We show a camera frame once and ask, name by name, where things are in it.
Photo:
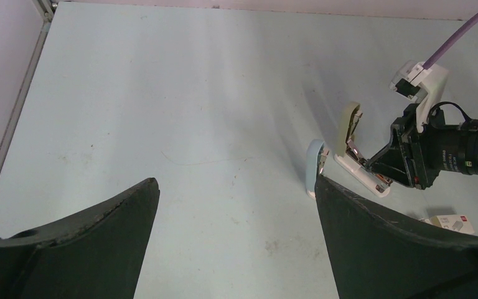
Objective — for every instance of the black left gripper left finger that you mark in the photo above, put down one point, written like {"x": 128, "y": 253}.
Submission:
{"x": 94, "y": 253}

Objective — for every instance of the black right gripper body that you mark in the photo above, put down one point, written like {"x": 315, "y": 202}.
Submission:
{"x": 415, "y": 159}

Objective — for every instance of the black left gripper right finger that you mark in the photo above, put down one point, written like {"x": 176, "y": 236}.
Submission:
{"x": 376, "y": 252}

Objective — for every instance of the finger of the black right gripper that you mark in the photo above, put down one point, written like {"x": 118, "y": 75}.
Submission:
{"x": 389, "y": 163}

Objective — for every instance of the beige white stapler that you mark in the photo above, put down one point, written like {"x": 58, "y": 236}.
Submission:
{"x": 351, "y": 158}

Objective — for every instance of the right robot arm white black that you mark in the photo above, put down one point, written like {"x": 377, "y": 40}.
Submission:
{"x": 422, "y": 145}

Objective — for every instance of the white staple box sleeve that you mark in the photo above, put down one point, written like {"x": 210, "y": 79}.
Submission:
{"x": 456, "y": 223}

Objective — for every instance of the aluminium corner frame post left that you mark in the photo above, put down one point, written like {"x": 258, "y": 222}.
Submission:
{"x": 46, "y": 9}

